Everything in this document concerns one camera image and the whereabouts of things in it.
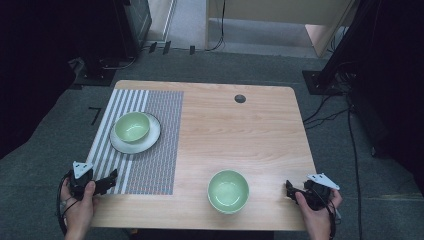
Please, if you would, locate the beige wooden partition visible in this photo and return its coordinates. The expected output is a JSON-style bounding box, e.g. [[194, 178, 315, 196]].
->
[[205, 0, 358, 58]]

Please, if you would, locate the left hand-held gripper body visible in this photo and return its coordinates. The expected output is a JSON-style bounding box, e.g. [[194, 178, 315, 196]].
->
[[68, 161, 100, 201]]

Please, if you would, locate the hand-held gripper cable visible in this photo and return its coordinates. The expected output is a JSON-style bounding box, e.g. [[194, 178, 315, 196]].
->
[[55, 170, 75, 236], [323, 196, 338, 240]]

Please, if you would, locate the black hanging cable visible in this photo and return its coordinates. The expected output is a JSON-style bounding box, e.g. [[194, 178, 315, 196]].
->
[[204, 0, 227, 52]]

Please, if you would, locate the long black floor cable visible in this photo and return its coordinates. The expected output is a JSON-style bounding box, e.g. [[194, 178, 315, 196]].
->
[[346, 99, 365, 240]]

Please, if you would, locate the black metal stand post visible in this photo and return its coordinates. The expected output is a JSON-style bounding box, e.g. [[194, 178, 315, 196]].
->
[[320, 0, 373, 85]]

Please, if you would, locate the person's left hand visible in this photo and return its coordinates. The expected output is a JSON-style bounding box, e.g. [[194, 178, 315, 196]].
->
[[59, 178, 98, 232]]

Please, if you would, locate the right hand-held gripper cable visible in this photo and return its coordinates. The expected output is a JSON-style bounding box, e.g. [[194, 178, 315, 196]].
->
[[323, 196, 338, 240]]

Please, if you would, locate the brown white striped placemat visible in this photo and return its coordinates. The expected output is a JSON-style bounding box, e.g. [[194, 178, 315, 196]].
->
[[85, 88, 185, 196]]

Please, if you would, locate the left hand-held gripper cable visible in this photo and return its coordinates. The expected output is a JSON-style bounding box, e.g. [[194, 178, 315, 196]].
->
[[55, 170, 75, 236]]

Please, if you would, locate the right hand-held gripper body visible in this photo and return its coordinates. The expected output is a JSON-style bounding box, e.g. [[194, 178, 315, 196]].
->
[[299, 172, 341, 211]]

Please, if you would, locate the black stand base plate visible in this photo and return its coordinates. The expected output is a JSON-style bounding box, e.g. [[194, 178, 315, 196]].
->
[[73, 59, 116, 87], [302, 69, 348, 96]]

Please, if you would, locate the white plate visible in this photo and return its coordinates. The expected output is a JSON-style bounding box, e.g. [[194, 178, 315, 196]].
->
[[109, 112, 162, 155]]

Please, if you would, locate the green bowl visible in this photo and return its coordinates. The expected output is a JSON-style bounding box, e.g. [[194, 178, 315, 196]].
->
[[113, 111, 151, 144], [207, 169, 250, 215]]

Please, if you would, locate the person's right hand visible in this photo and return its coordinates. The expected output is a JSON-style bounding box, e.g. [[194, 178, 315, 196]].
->
[[294, 190, 344, 232]]

